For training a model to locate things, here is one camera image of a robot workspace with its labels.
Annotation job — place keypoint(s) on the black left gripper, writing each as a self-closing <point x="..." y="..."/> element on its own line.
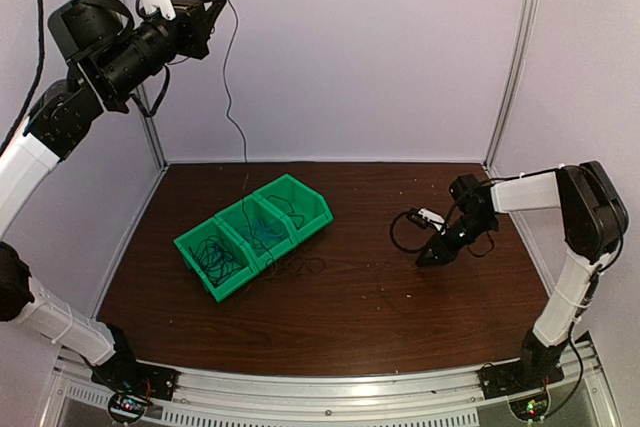
<point x="198" y="20"/>

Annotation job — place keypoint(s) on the right circuit board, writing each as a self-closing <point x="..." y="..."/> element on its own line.
<point x="530" y="408"/>

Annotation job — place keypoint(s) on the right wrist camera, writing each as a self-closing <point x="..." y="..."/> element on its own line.
<point x="425" y="218"/>

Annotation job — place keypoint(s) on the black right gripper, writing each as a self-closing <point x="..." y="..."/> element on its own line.
<point x="439" y="259"/>

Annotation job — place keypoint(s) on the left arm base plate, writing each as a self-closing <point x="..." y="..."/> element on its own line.
<point x="142" y="380"/>

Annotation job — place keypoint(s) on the right green plastic bin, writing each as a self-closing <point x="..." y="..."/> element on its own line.
<point x="307" y="210"/>

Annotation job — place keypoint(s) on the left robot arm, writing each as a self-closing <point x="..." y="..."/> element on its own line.
<point x="108" y="56"/>

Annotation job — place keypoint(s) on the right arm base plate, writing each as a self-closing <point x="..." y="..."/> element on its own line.
<point x="498" y="380"/>

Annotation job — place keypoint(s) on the right aluminium frame post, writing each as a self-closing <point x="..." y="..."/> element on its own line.
<point x="524" y="31"/>

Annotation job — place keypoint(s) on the left green plastic bin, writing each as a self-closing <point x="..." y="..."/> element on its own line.
<point x="219" y="258"/>

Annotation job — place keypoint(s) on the aluminium frame post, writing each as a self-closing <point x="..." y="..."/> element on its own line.
<point x="524" y="31"/>
<point x="150" y="137"/>

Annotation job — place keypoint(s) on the front aluminium rail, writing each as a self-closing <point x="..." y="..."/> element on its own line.
<point x="450" y="397"/>

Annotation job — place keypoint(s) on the middle green plastic bin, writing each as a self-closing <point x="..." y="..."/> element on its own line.
<point x="262" y="228"/>

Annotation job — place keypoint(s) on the left circuit board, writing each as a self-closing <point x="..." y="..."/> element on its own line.
<point x="124" y="409"/>

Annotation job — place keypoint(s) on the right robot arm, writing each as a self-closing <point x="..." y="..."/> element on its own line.
<point x="594" y="221"/>

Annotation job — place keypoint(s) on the left aluminium frame post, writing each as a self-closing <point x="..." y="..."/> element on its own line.
<point x="150" y="137"/>

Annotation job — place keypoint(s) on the circuit board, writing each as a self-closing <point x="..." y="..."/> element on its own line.
<point x="124" y="409"/>
<point x="530" y="408"/>

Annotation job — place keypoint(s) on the green plastic bin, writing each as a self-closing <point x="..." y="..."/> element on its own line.
<point x="262" y="228"/>
<point x="307" y="210"/>
<point x="219" y="258"/>

